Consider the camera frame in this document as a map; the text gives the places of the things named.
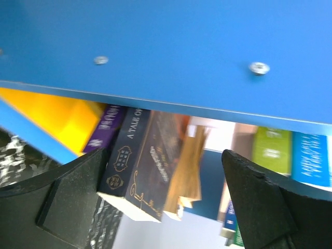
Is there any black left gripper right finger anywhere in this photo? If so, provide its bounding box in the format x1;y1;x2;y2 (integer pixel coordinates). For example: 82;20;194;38
222;150;331;248

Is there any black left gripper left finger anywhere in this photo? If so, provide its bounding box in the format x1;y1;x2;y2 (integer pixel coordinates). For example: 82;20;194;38
1;149;108;248

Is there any lime green treehouse book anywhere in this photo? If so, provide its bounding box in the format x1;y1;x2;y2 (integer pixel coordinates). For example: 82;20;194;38
252;127;292;176

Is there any light blue 26-storey book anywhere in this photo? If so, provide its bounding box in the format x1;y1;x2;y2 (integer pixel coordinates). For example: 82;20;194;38
291;132;331;191

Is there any yellow 130-storey treehouse book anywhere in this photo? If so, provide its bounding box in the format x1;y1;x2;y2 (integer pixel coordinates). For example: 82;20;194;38
163;126;209;221

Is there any dark tale of two cities book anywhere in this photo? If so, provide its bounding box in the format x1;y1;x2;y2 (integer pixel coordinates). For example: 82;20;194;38
97;107;190;223

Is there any purple treehouse book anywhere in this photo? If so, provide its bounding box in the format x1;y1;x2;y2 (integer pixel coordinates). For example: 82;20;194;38
82;104;127;153

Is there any blue 91-storey treehouse book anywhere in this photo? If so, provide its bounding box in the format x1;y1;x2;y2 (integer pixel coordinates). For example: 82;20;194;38
220;200;237;239

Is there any blue pink yellow bookshelf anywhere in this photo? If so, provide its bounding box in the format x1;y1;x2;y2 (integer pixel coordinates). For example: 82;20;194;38
0;0;332;221

